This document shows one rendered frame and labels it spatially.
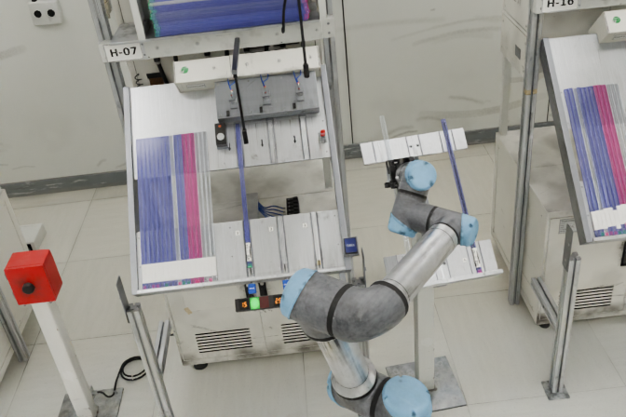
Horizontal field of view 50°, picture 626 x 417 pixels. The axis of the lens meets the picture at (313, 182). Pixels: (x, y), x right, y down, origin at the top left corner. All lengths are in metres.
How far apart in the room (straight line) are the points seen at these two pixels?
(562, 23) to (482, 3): 1.36
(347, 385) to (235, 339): 1.14
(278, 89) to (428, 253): 0.96
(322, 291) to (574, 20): 1.62
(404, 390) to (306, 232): 0.69
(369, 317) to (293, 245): 0.86
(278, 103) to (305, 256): 0.51
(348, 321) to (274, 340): 1.43
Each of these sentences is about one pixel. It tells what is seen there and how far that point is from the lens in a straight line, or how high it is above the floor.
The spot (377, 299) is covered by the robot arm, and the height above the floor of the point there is 1.16.
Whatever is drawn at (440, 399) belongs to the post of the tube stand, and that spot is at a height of 0.01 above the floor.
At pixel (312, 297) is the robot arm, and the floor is 1.16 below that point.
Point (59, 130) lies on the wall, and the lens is 4.26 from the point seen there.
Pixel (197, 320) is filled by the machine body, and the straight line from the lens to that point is 2.73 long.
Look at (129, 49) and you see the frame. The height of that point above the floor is 1.35.
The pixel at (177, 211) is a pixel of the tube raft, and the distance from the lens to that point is 2.26.
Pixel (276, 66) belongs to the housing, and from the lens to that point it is 2.29.
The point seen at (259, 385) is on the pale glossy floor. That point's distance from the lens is 2.84.
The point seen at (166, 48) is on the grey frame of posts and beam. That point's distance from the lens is 2.33.
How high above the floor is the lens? 2.09
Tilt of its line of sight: 31 degrees down
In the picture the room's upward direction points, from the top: 6 degrees counter-clockwise
